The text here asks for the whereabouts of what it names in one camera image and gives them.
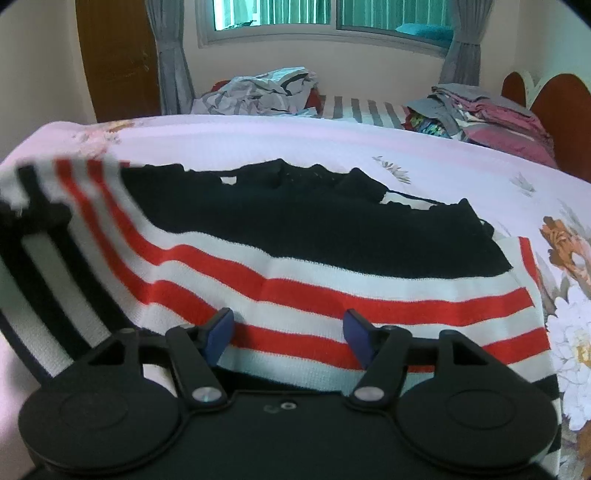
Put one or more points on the red black white striped sweater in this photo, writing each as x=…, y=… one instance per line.
x=323, y=240

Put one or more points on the grey curtain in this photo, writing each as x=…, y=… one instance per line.
x=171, y=60
x=461, y=46

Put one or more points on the pile of pink colourful clothes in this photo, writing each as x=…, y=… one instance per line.
x=494, y=120

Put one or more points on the grey white striped cloth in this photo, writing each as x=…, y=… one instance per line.
x=364, y=110

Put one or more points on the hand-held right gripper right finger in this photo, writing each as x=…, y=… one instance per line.
x=359, y=339

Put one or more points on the pink floral bed sheet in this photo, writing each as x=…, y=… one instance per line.
x=258, y=138

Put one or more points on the brown scalloped headboard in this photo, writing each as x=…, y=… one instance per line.
x=568, y=120

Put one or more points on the pile of grey clothes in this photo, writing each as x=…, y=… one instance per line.
x=258, y=94

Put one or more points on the teal cloth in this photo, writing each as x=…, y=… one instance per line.
x=425, y=30

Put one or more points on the window with metal frame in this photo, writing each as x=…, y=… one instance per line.
x=323, y=23

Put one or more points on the brown wooden door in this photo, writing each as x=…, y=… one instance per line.
x=120, y=60

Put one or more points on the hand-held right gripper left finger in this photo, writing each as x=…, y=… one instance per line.
x=218, y=334

